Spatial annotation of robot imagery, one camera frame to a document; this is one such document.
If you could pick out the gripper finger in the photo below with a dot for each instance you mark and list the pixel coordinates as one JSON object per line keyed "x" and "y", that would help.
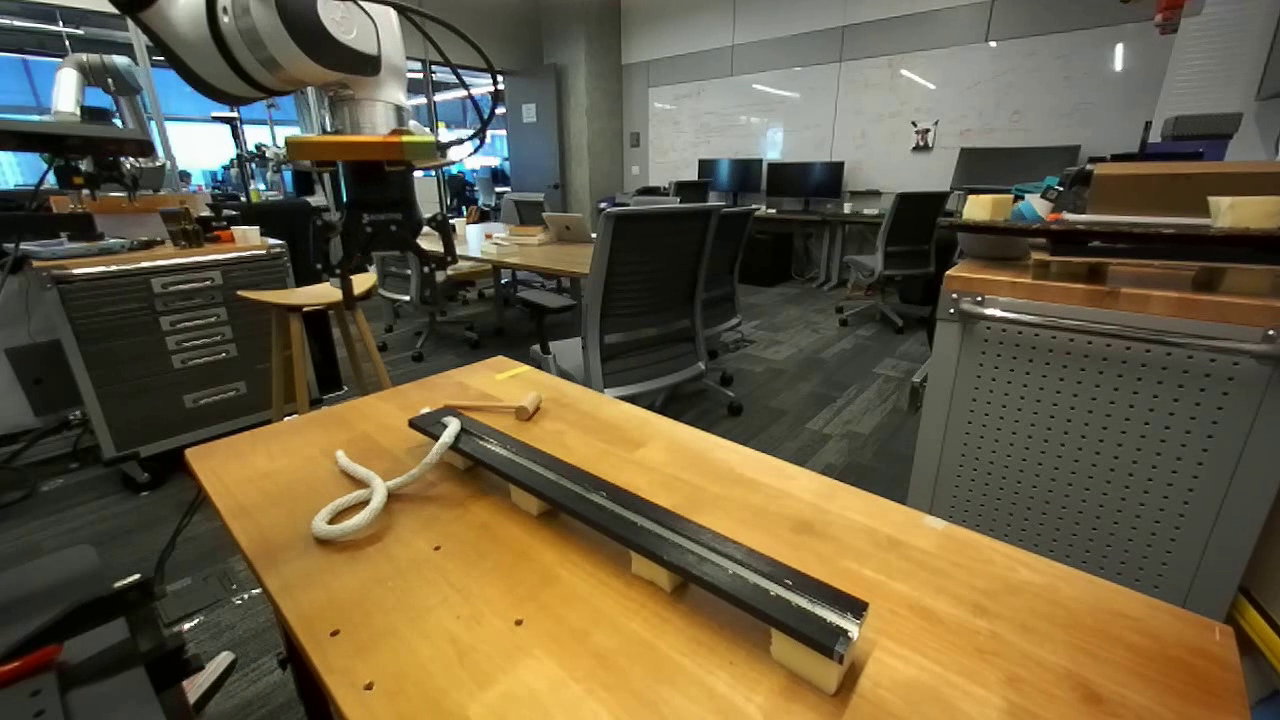
{"x": 432, "y": 262}
{"x": 347, "y": 275}

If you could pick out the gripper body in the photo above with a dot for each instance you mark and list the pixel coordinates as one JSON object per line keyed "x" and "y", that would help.
{"x": 380, "y": 210}

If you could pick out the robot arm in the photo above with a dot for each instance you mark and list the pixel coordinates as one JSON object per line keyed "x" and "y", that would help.
{"x": 280, "y": 40}

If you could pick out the yellow tape strip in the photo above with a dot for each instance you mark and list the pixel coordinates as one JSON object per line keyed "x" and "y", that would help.
{"x": 514, "y": 372}

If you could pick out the long black strip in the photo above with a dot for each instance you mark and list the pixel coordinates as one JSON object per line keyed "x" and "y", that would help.
{"x": 640, "y": 530}

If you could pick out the dark office chair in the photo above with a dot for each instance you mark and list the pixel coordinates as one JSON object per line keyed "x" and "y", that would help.
{"x": 430, "y": 290}

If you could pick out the wooden stool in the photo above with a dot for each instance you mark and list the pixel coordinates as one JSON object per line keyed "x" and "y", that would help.
{"x": 300, "y": 296}

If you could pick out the stack of books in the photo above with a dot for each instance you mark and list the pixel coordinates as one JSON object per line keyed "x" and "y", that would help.
{"x": 522, "y": 236}

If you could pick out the wooden meeting table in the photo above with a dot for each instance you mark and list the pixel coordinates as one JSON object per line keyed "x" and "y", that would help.
{"x": 540, "y": 258}

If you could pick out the white cup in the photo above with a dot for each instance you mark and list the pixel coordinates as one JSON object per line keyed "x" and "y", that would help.
{"x": 246, "y": 235}

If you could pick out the silver laptop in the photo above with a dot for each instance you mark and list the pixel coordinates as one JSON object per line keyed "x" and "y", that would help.
{"x": 568, "y": 228}

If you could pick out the grey door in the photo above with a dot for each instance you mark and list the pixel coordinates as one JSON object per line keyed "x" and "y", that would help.
{"x": 533, "y": 140}

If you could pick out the small wooden mallet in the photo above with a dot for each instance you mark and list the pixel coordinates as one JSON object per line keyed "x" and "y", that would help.
{"x": 525, "y": 405}

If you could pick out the cream foam block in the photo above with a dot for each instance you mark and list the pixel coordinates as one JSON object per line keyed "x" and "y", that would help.
{"x": 457, "y": 460}
{"x": 655, "y": 573}
{"x": 528, "y": 500}
{"x": 808, "y": 662}

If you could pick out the grey tool drawer cabinet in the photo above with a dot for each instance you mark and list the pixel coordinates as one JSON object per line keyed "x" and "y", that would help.
{"x": 160, "y": 350}

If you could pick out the group of grey office chairs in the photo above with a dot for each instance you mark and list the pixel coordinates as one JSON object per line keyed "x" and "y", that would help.
{"x": 640, "y": 300}

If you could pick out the row of monitors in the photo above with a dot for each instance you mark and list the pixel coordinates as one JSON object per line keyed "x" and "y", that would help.
{"x": 800, "y": 180}

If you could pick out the black office chair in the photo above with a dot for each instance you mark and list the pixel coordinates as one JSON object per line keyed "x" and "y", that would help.
{"x": 905, "y": 240}

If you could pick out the small picture on whiteboard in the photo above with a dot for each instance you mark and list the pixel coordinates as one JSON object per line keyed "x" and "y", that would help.
{"x": 924, "y": 136}

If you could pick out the yellow foam block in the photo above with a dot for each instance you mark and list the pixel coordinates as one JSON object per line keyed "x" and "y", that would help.
{"x": 1245, "y": 211}
{"x": 988, "y": 207}

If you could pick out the large dark monitor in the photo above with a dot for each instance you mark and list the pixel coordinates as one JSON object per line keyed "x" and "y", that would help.
{"x": 1010, "y": 168}

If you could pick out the whiteboard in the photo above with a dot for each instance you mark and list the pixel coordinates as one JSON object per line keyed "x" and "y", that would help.
{"x": 1000, "y": 100}

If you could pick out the grey perforated cabinet wooden top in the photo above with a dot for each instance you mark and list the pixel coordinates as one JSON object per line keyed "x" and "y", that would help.
{"x": 1090, "y": 450}

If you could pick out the brown cardboard box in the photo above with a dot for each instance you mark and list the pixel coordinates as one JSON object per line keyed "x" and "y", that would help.
{"x": 1180, "y": 188}

